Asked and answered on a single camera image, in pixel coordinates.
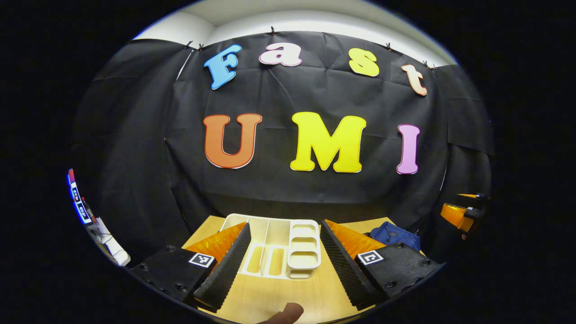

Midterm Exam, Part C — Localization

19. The blue white printed panel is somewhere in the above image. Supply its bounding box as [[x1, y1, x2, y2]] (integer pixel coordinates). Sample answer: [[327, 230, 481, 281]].
[[67, 169, 95, 225]]

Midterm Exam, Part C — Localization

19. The white plastic bookshelf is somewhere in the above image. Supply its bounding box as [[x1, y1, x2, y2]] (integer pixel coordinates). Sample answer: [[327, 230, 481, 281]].
[[220, 213, 322, 280]]

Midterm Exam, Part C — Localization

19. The white box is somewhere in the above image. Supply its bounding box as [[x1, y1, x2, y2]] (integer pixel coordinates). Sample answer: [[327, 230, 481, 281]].
[[88, 217, 131, 266]]

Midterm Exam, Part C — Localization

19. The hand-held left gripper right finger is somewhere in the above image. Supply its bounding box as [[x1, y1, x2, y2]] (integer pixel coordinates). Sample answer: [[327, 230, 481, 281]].
[[319, 219, 444, 311]]

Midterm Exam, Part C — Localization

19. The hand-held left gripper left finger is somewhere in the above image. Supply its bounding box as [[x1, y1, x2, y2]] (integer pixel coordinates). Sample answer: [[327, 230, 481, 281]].
[[130, 222, 252, 313]]

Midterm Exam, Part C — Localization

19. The blue schoolbag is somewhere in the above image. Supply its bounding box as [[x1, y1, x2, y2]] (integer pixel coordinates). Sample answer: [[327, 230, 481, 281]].
[[370, 221, 421, 252]]

